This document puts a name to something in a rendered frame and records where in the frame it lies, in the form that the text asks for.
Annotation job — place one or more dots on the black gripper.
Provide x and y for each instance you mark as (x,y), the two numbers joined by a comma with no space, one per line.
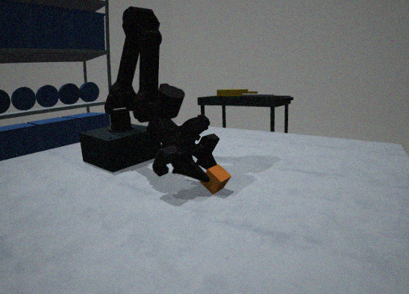
(180,155)

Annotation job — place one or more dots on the orange block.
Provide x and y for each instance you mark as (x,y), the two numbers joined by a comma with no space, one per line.
(218,179)

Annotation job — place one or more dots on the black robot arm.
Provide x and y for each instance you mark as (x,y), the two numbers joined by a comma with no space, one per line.
(151,104)

